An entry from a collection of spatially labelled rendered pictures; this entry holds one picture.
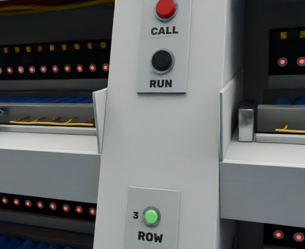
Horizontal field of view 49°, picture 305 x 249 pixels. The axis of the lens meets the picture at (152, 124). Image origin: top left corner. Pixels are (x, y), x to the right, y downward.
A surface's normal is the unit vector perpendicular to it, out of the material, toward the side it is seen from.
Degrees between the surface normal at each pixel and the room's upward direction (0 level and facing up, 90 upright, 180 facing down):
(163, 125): 90
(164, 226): 90
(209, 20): 90
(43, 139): 22
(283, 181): 112
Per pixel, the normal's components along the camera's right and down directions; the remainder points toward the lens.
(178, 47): -0.32, -0.14
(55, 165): -0.32, 0.24
